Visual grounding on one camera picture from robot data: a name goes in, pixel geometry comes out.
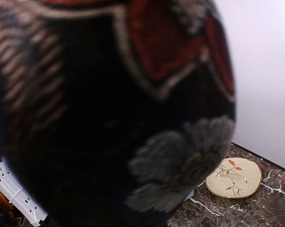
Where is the round bird-pattern plate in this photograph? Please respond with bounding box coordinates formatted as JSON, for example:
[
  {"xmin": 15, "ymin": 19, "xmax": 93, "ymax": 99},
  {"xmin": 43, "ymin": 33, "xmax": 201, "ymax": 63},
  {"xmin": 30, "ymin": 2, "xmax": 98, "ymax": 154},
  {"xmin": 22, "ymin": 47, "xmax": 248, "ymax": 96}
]
[{"xmin": 205, "ymin": 157, "xmax": 262, "ymax": 199}]

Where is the dark floral necktie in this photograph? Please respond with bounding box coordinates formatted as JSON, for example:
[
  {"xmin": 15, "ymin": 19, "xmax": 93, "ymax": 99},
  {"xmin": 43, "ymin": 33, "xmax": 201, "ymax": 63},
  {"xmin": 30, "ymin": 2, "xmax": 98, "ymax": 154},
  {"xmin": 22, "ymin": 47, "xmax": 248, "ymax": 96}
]
[{"xmin": 0, "ymin": 0, "xmax": 235, "ymax": 227}]

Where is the white power strip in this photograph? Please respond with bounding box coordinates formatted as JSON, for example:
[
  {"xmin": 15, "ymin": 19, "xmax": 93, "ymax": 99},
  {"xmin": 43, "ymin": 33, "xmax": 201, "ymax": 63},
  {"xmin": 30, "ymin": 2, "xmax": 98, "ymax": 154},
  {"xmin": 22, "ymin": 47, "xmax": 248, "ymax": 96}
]
[{"xmin": 0, "ymin": 162, "xmax": 48, "ymax": 227}]

